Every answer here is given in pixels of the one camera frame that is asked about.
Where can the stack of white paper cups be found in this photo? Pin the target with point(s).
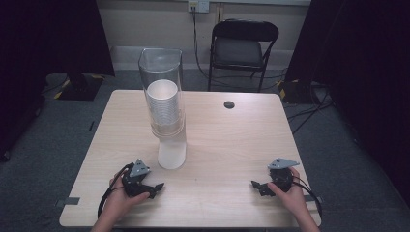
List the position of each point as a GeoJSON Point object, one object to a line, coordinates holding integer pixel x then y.
{"type": "Point", "coordinates": [162, 103]}

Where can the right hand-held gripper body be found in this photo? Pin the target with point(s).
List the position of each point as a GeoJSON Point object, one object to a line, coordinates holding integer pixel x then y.
{"type": "Point", "coordinates": [282, 177]}

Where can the dark curtain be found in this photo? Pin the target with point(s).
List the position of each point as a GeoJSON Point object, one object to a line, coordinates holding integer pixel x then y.
{"type": "Point", "coordinates": [364, 64]}
{"type": "Point", "coordinates": [38, 48]}

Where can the person's left hand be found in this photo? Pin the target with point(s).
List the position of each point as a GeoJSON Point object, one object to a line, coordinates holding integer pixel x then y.
{"type": "Point", "coordinates": [121, 201]}

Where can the black stand base yellow tape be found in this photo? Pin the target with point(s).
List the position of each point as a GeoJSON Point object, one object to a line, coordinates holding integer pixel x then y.
{"type": "Point", "coordinates": [80, 88]}
{"type": "Point", "coordinates": [298, 92]}

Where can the black folding chair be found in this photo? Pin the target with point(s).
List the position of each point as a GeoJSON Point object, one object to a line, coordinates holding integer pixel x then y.
{"type": "Point", "coordinates": [238, 51]}

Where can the black table grommet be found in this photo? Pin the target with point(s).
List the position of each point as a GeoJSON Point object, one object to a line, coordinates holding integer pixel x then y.
{"type": "Point", "coordinates": [229, 104]}

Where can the clear cup dispenser white base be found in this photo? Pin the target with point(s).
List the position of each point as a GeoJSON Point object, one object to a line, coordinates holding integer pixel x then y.
{"type": "Point", "coordinates": [171, 154]}

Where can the grey tape strip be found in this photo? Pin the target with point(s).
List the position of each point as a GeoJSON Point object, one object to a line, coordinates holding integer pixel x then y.
{"type": "Point", "coordinates": [312, 198]}
{"type": "Point", "coordinates": [67, 202]}

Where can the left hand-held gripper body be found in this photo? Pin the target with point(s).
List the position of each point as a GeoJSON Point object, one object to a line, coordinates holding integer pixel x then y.
{"type": "Point", "coordinates": [137, 183]}

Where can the white wall socket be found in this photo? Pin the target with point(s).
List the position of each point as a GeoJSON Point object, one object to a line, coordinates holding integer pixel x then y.
{"type": "Point", "coordinates": [199, 5]}

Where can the person's right hand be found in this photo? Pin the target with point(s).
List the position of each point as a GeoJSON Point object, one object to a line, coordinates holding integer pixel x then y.
{"type": "Point", "coordinates": [291, 199]}

